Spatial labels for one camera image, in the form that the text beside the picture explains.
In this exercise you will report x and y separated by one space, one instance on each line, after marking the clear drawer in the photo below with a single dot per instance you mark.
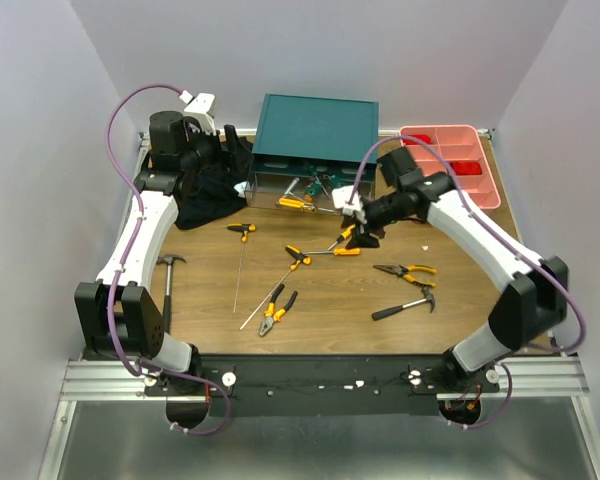
295 193

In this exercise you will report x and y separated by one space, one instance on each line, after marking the small green screwdriver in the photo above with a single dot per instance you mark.
337 180

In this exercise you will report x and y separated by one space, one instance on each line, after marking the red block middle compartment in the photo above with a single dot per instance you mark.
467 168

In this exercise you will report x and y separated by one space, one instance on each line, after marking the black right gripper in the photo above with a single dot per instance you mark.
358 223

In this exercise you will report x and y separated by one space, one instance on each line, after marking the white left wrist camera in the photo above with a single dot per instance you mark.
201 108

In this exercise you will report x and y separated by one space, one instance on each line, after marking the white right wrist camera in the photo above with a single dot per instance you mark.
347 201

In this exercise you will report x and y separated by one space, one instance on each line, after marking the red block top compartment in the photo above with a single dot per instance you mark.
417 139

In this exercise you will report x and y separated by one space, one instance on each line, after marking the teal drawer cabinet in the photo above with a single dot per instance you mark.
332 134

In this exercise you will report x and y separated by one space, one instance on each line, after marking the black cloth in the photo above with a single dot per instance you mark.
213 195

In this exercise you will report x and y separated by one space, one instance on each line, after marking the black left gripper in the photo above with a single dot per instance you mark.
236 156

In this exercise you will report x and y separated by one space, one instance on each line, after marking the yellow black long rod driver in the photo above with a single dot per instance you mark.
299 258

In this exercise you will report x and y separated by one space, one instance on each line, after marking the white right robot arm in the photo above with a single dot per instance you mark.
532 289

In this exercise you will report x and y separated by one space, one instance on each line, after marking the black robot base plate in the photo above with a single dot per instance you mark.
322 385

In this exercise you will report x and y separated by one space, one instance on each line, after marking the yellow screwdriver large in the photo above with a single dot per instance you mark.
345 235

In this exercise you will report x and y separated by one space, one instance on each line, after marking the yellow screwdriver small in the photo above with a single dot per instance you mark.
335 252

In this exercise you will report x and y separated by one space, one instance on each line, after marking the yellow black T-handle long driver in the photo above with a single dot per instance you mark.
244 229

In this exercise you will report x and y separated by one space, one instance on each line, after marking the green screwdriver long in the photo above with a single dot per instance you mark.
312 171

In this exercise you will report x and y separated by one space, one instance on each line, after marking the red block compartment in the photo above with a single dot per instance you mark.
417 139
467 168

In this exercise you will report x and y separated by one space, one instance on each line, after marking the yellow black combination pliers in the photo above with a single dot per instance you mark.
273 314

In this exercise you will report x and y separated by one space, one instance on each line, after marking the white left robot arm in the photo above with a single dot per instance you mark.
187 180

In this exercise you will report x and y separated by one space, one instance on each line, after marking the black handled claw hammer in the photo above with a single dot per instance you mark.
427 299

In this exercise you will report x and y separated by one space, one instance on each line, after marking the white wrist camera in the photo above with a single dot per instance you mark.
347 201
201 108

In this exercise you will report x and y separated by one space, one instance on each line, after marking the pink compartment tray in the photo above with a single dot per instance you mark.
461 146

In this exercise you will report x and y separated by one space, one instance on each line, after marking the yellow long nose pliers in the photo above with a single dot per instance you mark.
407 273

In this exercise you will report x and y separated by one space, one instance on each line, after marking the green screwdriver short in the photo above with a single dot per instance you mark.
313 190

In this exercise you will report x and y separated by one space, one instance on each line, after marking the silver T-handle wrench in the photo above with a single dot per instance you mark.
289 191

